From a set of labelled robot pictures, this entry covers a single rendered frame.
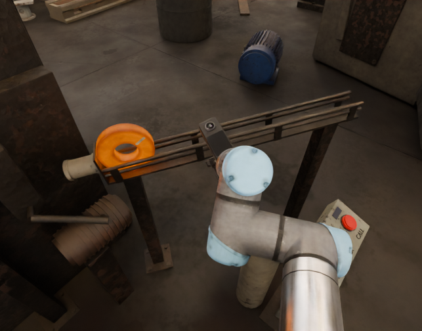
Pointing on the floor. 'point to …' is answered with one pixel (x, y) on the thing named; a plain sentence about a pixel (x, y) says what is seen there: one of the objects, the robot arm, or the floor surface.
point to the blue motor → (261, 58)
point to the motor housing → (98, 245)
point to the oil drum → (184, 20)
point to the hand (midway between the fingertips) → (218, 155)
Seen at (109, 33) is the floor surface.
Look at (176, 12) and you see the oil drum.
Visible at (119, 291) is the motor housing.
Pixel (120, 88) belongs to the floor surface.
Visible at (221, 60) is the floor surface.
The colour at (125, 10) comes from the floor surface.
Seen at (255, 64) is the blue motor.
